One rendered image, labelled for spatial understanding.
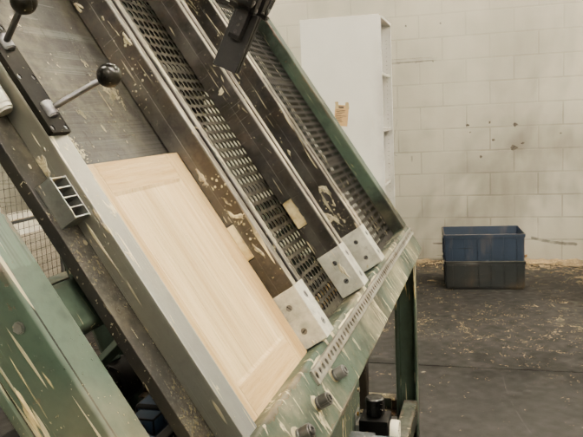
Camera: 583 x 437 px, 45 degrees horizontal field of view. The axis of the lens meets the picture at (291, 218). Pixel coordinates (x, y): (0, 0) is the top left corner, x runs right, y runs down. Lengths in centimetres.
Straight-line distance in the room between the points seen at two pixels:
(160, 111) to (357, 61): 371
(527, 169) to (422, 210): 97
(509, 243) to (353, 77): 170
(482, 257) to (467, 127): 141
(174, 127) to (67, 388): 75
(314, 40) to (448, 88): 168
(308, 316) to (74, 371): 69
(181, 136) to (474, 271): 425
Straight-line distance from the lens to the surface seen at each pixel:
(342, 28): 515
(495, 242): 548
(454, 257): 548
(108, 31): 154
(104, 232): 106
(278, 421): 114
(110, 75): 110
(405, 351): 302
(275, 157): 184
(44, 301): 86
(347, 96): 511
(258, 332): 131
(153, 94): 148
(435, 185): 647
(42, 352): 85
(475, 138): 643
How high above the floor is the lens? 136
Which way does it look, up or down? 8 degrees down
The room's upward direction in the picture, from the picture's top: 3 degrees counter-clockwise
